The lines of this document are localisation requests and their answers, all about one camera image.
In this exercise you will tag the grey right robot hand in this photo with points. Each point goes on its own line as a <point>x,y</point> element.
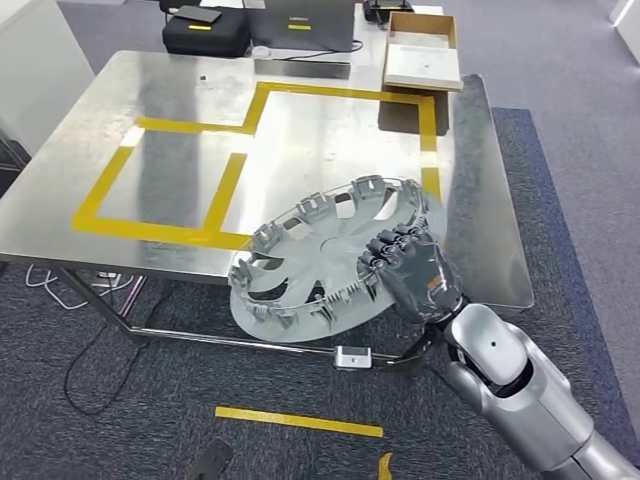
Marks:
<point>420,278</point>

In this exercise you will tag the silver plastic wheel hubcap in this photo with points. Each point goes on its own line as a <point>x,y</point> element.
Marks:
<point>310,265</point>

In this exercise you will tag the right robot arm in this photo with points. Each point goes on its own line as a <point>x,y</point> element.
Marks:
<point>525,391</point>

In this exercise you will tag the steel workbench table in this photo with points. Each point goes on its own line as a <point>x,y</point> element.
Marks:
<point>324,146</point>

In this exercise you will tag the short bent yellow floor tape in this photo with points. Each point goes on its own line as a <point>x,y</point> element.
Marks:
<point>384,467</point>

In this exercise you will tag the shallow cardboard box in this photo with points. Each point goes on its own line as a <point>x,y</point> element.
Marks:
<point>423,66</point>

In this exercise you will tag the straight yellow floor tape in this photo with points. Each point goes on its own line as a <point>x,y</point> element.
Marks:
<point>300,422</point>

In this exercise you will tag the black electronic device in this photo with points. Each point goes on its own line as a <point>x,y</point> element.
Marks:
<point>387,10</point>

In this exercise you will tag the black laptop box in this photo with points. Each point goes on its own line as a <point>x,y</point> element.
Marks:
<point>300,36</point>

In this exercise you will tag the small white round disc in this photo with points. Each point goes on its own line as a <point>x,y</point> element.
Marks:
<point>261,52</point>

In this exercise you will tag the black robot foot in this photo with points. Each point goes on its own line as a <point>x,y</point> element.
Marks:
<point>210,460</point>

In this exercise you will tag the black zip case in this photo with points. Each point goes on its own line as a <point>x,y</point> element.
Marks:
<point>210,40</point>

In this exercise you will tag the white furniture panel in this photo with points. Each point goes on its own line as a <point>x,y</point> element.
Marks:
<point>630,26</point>

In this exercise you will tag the grey flat tablet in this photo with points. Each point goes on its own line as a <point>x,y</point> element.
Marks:
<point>198,14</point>

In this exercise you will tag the white power strip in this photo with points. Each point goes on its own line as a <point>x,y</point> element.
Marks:
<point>106,279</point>

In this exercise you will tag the white cabinet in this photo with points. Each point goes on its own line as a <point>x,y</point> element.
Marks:
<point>40,79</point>

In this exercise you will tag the black camera bracket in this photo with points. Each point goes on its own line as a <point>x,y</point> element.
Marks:
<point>404,363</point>

